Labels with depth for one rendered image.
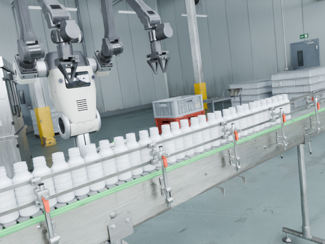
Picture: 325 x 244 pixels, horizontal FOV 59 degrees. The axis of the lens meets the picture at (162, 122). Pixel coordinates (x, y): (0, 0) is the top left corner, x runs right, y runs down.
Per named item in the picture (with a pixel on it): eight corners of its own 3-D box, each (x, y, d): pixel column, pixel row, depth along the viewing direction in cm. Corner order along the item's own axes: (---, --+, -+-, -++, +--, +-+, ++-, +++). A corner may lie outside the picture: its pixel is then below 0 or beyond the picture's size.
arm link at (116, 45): (109, 48, 175) (102, 49, 172) (115, 37, 168) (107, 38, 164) (116, 60, 173) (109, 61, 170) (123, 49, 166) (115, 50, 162)
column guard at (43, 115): (44, 146, 809) (36, 108, 794) (39, 145, 840) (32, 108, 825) (57, 143, 833) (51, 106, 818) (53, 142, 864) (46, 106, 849)
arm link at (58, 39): (65, 29, 115) (51, 29, 111) (72, 25, 110) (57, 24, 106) (68, 47, 116) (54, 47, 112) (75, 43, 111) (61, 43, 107)
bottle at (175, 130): (178, 155, 136) (173, 121, 134) (187, 156, 132) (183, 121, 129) (169, 159, 132) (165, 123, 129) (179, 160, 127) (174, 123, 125)
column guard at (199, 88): (202, 111, 1123) (199, 83, 1108) (195, 111, 1154) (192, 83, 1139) (209, 109, 1147) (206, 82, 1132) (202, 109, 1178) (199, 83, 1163)
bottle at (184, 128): (189, 152, 139) (185, 118, 137) (197, 154, 134) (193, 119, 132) (179, 155, 136) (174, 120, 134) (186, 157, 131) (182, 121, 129)
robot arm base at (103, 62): (93, 52, 177) (100, 68, 173) (97, 43, 171) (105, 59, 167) (106, 51, 182) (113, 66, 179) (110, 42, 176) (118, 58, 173)
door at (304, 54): (321, 98, 1025) (317, 38, 996) (293, 99, 1103) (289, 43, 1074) (322, 98, 1031) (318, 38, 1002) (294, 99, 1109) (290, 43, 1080)
